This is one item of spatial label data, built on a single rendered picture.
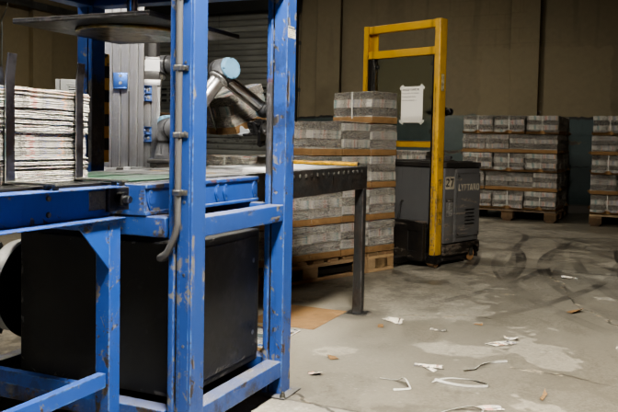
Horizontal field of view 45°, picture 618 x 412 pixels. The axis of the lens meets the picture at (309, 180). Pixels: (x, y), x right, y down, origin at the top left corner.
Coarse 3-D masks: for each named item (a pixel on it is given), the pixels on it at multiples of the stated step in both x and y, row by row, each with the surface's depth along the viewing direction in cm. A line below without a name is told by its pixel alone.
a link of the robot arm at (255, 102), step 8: (232, 80) 417; (232, 88) 418; (240, 88) 420; (240, 96) 422; (248, 96) 423; (256, 96) 427; (248, 104) 426; (256, 104) 426; (264, 104) 430; (256, 112) 436; (264, 112) 429
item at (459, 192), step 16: (400, 160) 602; (416, 160) 591; (400, 176) 598; (416, 176) 587; (448, 176) 572; (464, 176) 588; (400, 192) 599; (416, 192) 588; (448, 192) 573; (464, 192) 589; (416, 208) 588; (448, 208) 574; (464, 208) 590; (448, 224) 575; (464, 224) 592; (448, 240) 576; (464, 240) 594; (448, 256) 577; (464, 256) 594
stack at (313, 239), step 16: (208, 160) 473; (224, 160) 461; (240, 160) 451; (256, 160) 455; (304, 160) 484; (320, 160) 495; (336, 160) 506; (352, 160) 518; (368, 160) 530; (368, 176) 530; (336, 192) 506; (352, 192) 519; (368, 192) 531; (304, 208) 486; (320, 208) 497; (336, 208) 508; (352, 208) 519; (368, 208) 531; (336, 224) 509; (352, 224) 521; (304, 240) 489; (320, 240) 499; (336, 240) 509; (352, 240) 521; (352, 256) 522; (304, 272) 490; (352, 272) 523
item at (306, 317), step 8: (296, 312) 408; (304, 312) 408; (312, 312) 408; (320, 312) 409; (328, 312) 409; (336, 312) 409; (344, 312) 409; (296, 320) 389; (304, 320) 389; (312, 320) 389; (320, 320) 390; (328, 320) 390; (304, 328) 372; (312, 328) 372
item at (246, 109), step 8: (248, 88) 447; (256, 88) 451; (224, 96) 440; (232, 96) 439; (216, 104) 445; (224, 104) 439; (232, 104) 439; (240, 104) 444; (216, 112) 449; (224, 112) 442; (232, 112) 440; (240, 112) 444; (248, 112) 448; (224, 120) 445; (232, 120) 440; (240, 120) 444
